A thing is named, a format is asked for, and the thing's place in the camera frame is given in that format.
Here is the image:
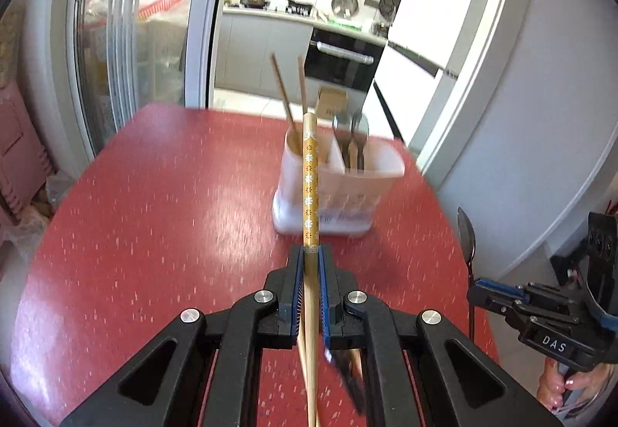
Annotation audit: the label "yellow patterned wooden chopstick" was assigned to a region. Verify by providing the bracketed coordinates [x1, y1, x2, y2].
[302, 112, 319, 427]

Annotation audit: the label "dark spoon large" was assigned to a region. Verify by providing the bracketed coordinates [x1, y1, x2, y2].
[457, 207, 475, 341]

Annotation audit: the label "right hand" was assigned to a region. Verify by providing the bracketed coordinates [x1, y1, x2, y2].
[536, 358, 617, 410]

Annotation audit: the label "beige plastic utensil holder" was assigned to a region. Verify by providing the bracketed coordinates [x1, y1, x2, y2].
[272, 129, 406, 237]

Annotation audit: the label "wooden chopstick in holder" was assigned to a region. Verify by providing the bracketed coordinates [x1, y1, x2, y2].
[297, 57, 308, 115]
[269, 53, 302, 154]

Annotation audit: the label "cardboard box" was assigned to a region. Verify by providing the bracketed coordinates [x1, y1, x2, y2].
[314, 86, 349, 120]

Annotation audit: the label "black built-in oven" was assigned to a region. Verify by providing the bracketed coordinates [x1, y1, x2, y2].
[304, 27, 384, 92]

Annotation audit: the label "pink stacked stools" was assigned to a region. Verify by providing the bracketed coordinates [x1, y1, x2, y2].
[0, 81, 53, 220]

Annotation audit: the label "hanging metal steamer rack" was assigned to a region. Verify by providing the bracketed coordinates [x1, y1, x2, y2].
[331, 0, 359, 19]

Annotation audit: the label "frying pan on stove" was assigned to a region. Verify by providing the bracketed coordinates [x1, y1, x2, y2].
[240, 0, 269, 10]

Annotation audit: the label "sliding glass door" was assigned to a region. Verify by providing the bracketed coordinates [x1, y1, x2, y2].
[67, 0, 221, 156]

